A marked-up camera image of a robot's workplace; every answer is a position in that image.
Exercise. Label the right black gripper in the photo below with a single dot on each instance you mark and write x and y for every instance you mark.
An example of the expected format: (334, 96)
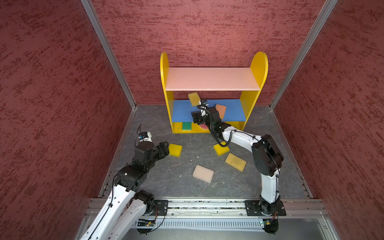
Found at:
(197, 117)

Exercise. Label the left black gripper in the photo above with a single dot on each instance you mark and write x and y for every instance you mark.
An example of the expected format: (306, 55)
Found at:
(162, 150)

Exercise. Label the salmon pink sponge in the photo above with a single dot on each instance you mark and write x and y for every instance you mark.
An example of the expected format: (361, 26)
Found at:
(221, 110)

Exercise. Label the bright yellow sponge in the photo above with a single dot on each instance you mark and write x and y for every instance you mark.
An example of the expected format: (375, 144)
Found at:
(221, 150)
(175, 150)

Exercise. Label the dark yellow sponge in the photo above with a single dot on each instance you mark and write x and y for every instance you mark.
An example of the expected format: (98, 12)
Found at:
(194, 99)

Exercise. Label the green yellow sponge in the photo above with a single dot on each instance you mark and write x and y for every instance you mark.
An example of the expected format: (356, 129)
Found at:
(187, 126)

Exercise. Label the pale pink sponge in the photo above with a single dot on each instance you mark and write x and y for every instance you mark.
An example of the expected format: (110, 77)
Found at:
(203, 174)

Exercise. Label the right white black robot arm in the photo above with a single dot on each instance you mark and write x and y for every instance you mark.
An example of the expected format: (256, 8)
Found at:
(266, 154)

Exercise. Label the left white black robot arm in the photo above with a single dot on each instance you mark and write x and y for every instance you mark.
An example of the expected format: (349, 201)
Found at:
(126, 204)

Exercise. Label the yellow shelf pink blue boards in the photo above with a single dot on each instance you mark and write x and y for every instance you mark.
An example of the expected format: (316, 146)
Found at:
(249, 81)

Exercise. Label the tan yellow sponge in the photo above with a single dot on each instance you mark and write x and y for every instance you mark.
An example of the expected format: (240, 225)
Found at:
(235, 162)

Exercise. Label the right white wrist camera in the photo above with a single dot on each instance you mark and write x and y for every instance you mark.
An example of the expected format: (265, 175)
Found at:
(203, 103)

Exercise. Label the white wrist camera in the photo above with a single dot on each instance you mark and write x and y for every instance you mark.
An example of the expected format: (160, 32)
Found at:
(203, 103)
(145, 137)

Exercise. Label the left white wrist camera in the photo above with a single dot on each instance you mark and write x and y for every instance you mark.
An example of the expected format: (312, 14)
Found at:
(145, 137)

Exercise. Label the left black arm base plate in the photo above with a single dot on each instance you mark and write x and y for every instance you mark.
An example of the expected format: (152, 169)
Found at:
(157, 208)

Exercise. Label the left circuit board with wires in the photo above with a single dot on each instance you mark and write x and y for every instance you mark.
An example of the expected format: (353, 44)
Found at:
(145, 226)

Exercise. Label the circuit board with wires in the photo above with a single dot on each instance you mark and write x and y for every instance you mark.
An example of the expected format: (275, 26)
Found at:
(271, 226)
(145, 226)

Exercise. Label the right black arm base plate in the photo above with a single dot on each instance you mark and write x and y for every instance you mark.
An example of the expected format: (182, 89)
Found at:
(257, 208)

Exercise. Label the right circuit board with wires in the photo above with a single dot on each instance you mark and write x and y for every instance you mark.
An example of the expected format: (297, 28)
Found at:
(271, 226)

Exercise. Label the right aluminium corner post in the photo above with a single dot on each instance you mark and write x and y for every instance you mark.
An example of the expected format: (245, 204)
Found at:
(317, 26)

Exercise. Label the aluminium corner post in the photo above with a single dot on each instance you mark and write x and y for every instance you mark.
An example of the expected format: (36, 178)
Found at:
(97, 26)
(317, 26)

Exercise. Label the left aluminium corner post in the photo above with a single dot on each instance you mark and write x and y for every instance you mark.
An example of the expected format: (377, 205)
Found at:
(97, 26)

